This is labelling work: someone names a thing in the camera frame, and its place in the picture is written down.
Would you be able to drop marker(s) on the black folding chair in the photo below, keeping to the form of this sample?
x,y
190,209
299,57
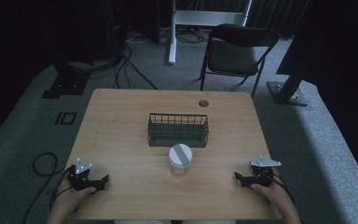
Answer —
x,y
236,53

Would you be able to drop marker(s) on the clear jar with white lid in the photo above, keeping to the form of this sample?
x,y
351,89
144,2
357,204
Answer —
x,y
180,159

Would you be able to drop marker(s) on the black metal stand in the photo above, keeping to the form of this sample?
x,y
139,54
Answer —
x,y
66,81
290,84

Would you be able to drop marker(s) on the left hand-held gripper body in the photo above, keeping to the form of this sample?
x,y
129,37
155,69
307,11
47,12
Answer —
x,y
80,177

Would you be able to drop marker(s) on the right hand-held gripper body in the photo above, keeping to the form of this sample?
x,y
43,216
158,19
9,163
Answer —
x,y
261,174

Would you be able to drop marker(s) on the person's right hand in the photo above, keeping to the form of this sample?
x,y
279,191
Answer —
x,y
272,193

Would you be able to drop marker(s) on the white desk frame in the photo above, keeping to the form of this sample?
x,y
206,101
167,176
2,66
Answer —
x,y
195,21

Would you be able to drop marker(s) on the person's left hand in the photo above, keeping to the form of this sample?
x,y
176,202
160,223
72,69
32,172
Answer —
x,y
72,199

